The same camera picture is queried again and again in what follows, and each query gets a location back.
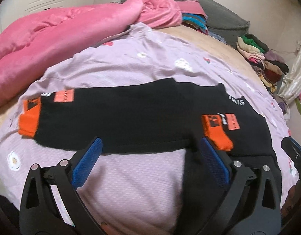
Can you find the grey headboard cover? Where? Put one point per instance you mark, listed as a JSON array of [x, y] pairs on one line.
[[223, 21]]

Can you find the black orange-cuffed sweater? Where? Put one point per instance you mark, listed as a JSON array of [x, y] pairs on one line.
[[158, 117]]

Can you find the beige bed sheet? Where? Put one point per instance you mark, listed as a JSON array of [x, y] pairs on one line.
[[216, 49]]

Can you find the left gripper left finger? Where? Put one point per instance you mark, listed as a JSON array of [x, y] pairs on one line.
[[39, 213]]

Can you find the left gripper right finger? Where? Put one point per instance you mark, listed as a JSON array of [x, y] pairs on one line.
[[250, 204]]

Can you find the colourful folded clothes pile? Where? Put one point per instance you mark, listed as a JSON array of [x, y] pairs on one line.
[[268, 65]]

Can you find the lilac strawberry print blanket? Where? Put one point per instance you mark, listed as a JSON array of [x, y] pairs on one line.
[[136, 194]]

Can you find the pink plush quilt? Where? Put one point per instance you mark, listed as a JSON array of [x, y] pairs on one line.
[[33, 43]]

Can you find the striped folded clothes stack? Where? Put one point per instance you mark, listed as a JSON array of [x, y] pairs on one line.
[[193, 15]]

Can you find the cream satin curtain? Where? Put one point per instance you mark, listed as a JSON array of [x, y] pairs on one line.
[[291, 84]]

